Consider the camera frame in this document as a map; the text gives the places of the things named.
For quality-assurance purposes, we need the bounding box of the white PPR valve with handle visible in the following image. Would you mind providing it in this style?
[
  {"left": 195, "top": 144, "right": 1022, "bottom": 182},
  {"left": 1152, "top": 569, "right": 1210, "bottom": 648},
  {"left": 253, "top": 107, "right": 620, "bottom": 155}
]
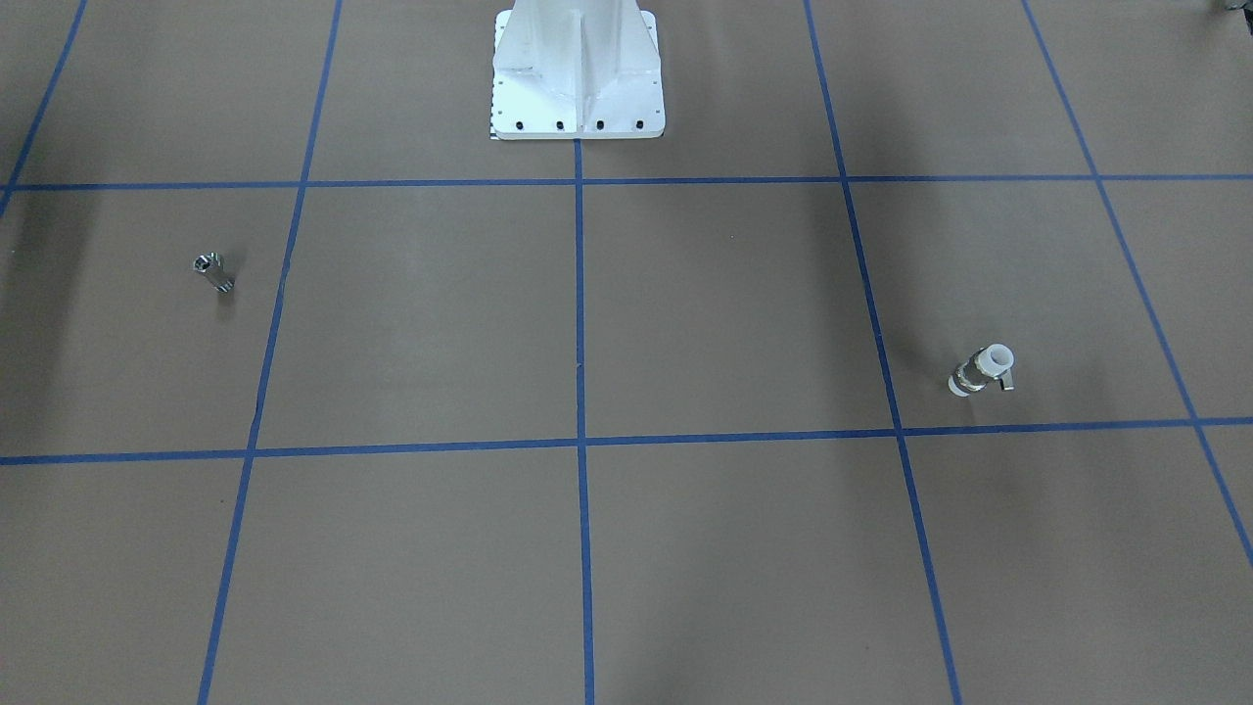
[{"left": 949, "top": 343, "right": 1016, "bottom": 398}]

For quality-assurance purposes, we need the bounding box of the chrome metal pipe fitting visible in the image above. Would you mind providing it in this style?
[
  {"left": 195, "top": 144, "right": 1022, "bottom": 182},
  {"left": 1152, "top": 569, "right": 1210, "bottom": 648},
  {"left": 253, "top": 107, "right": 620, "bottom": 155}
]
[{"left": 192, "top": 253, "right": 236, "bottom": 294}]

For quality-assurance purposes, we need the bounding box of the white camera mast base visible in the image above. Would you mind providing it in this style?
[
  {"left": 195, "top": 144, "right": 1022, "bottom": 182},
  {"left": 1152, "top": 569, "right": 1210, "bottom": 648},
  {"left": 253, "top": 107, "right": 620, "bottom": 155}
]
[{"left": 489, "top": 1, "right": 667, "bottom": 140}]

